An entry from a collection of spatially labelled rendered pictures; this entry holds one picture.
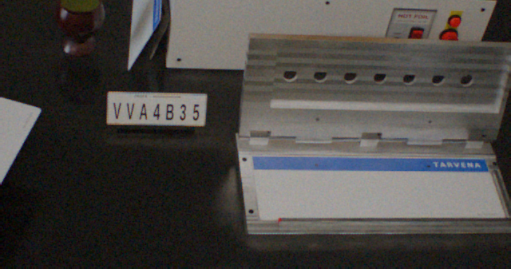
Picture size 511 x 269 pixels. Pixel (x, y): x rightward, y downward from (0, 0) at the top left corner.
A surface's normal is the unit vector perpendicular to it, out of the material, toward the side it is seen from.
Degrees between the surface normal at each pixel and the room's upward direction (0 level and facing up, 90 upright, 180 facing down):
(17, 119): 0
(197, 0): 90
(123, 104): 65
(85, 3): 0
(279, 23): 90
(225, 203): 0
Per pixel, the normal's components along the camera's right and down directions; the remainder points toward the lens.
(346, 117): 0.14, 0.52
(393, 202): 0.14, -0.68
